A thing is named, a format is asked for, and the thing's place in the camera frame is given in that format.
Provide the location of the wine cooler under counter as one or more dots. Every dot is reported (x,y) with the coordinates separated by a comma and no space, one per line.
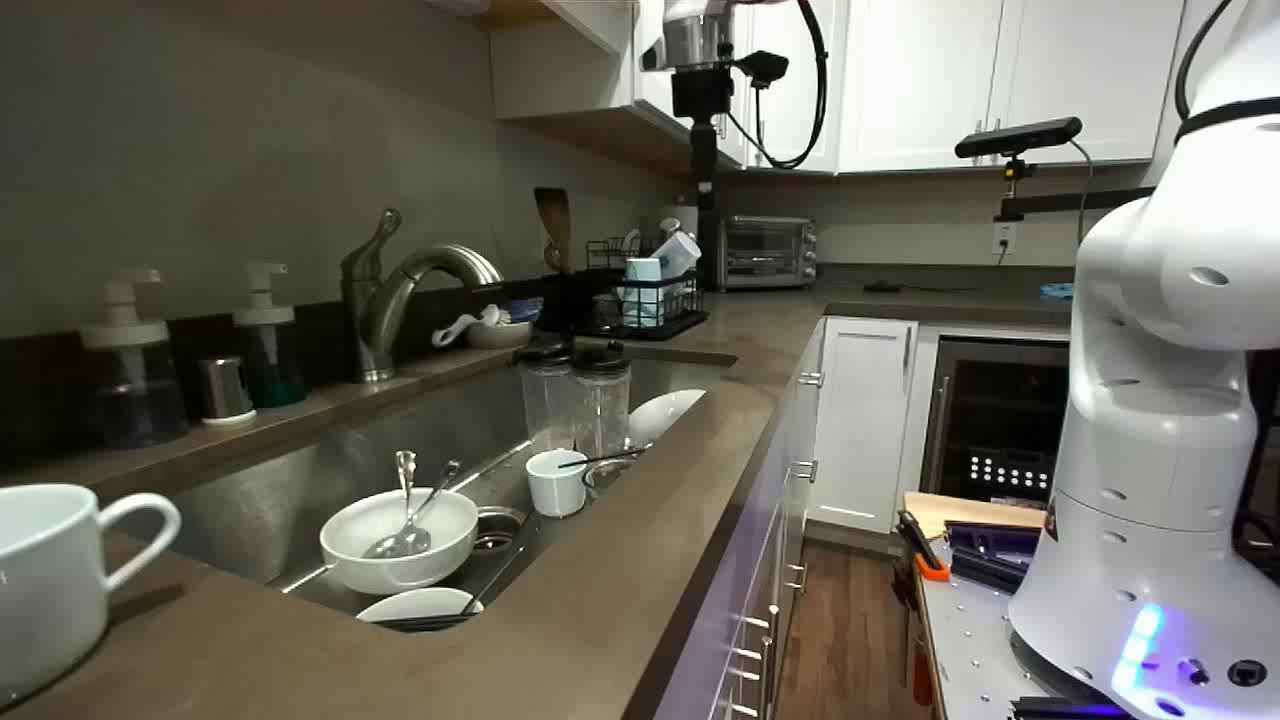
(999,411)

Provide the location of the white saucer sink front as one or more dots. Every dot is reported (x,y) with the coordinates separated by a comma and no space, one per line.
(423,604)

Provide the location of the black stereo camera on stand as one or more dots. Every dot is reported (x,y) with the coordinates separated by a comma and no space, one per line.
(1008,145)

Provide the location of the small bowl with sponge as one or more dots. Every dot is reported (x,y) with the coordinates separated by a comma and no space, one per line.
(486,330)

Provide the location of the white upper cabinets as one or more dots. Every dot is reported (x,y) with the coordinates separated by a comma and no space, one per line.
(875,85)

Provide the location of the white lower cabinet door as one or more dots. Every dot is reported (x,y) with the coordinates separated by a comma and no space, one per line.
(863,420)

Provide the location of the white plate in sink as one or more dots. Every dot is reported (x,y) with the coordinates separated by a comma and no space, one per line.
(653,417)

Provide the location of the small metal cup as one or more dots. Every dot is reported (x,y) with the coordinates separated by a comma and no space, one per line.
(224,399)

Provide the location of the metal spoon in bowl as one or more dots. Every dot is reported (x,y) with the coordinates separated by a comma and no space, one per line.
(411,532)

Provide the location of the brushed steel faucet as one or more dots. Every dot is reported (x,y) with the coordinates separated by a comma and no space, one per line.
(379,300)

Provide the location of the silver toaster oven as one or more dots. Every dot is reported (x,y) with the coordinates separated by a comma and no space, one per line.
(770,255)

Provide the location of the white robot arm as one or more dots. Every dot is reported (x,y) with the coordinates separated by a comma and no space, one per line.
(1133,580)

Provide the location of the grey lower cabinet front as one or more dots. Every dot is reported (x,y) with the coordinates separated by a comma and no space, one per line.
(725,654)

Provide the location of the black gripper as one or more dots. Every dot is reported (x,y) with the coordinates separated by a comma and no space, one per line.
(701,89)

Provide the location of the white mug on counter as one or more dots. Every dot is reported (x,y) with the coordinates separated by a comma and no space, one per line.
(55,580)

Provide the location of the clear jar black lid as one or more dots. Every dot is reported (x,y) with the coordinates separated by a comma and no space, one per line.
(601,399)
(547,383)

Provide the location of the small white cup in sink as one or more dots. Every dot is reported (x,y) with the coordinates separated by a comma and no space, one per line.
(558,482)

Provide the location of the white container in rack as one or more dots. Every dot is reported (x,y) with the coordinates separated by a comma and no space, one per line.
(643,293)

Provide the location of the black dish drying rack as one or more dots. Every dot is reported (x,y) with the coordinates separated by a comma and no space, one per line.
(681,288)

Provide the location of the green soap dispenser bottle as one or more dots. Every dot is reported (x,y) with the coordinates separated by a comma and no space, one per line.
(264,324)

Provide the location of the stainless steel sink basin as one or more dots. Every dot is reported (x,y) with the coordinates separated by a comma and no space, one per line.
(471,439)

